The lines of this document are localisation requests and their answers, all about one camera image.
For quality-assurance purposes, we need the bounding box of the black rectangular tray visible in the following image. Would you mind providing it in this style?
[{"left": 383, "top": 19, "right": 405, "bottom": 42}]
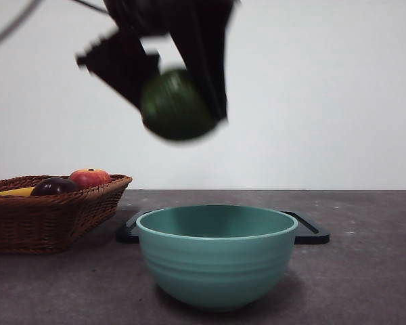
[{"left": 116, "top": 209, "right": 331, "bottom": 245}]

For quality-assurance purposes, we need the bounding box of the yellow banana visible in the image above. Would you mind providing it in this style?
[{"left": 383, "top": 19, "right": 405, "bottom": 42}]
[{"left": 0, "top": 186, "right": 37, "bottom": 197}]

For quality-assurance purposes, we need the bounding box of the green avocado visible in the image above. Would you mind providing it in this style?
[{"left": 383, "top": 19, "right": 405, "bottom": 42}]
[{"left": 140, "top": 68, "right": 224, "bottom": 142}]

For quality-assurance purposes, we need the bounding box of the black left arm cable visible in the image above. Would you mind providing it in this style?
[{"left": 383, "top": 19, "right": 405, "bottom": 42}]
[{"left": 0, "top": 0, "right": 43, "bottom": 51}]

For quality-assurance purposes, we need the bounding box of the red apple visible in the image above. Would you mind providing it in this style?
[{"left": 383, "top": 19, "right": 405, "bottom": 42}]
[{"left": 68, "top": 168, "right": 112, "bottom": 190}]

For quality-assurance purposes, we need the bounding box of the dark purple plum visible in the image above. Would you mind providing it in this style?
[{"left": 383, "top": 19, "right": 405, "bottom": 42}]
[{"left": 30, "top": 177, "right": 81, "bottom": 196}]

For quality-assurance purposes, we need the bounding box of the brown wicker basket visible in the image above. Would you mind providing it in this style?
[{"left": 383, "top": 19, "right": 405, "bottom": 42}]
[{"left": 0, "top": 174, "right": 133, "bottom": 255}]

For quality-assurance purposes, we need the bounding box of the teal ceramic bowl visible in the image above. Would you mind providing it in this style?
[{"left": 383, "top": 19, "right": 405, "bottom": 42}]
[{"left": 135, "top": 204, "right": 298, "bottom": 312}]

